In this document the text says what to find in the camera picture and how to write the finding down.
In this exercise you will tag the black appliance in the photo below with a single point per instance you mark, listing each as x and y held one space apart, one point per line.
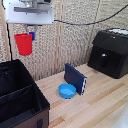
110 53

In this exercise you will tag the blue bowl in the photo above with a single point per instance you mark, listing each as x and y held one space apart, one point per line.
67 90

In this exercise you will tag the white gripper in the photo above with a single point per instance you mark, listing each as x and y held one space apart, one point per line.
28 15

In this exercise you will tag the dark blue flat box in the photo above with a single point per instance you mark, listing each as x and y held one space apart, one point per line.
75 78

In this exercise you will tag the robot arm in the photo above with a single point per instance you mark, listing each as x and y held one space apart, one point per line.
36 3

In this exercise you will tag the red cup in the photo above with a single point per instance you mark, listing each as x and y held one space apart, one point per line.
23 44

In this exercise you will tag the black fabric storage box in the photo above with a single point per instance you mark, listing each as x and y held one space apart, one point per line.
16 96

